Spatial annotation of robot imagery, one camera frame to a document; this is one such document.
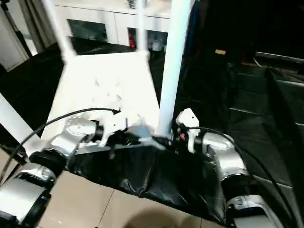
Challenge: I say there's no white plastic table leg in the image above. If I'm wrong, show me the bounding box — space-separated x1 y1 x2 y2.
155 0 193 138
44 0 76 60
136 0 150 54
0 94 38 148

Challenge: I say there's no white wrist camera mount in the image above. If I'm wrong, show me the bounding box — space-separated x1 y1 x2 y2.
175 108 200 152
97 111 129 147

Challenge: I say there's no grey curtain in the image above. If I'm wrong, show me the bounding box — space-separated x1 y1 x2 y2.
19 0 57 53

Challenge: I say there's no black work mat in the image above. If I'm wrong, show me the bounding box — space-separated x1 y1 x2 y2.
0 35 304 224

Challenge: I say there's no white plastic stool seat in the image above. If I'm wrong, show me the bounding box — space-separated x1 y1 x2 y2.
26 48 167 157

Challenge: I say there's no long black rod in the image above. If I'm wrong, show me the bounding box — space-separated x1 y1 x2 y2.
255 51 304 65

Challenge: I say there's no dark object on cabinet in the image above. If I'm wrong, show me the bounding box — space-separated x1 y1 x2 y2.
128 0 148 9

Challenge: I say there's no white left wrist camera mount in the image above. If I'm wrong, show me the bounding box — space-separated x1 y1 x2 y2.
97 111 129 147

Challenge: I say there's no white cabinet with glass doors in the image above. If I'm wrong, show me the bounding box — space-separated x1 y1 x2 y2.
54 0 171 52

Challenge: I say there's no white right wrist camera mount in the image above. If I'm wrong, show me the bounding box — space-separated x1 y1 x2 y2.
175 108 200 152

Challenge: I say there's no black tripod stand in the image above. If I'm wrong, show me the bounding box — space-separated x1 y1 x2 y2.
0 143 27 167

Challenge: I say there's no grey camera tripod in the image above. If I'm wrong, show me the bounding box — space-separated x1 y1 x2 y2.
0 0 33 57

